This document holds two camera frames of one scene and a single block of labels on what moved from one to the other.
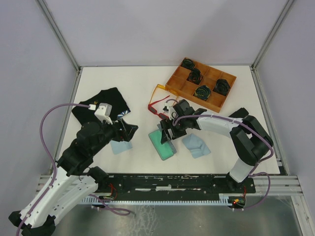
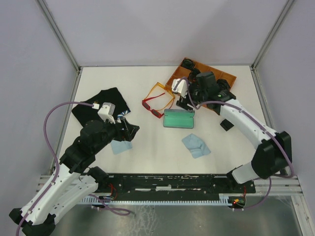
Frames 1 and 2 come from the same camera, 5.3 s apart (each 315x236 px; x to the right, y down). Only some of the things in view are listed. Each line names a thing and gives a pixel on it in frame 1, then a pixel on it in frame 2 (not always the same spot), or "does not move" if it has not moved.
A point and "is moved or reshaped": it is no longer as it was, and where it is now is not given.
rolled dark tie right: [222, 87] does not move
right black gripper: [168, 124] -> [184, 105]
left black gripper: [121, 133] does not move
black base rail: [173, 185] does not move
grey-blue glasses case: [166, 150] is moved or reshaped
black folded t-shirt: [83, 111] does not move
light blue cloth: [197, 147] does not move
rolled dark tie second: [195, 76] does not move
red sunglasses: [154, 111] -> [155, 112]
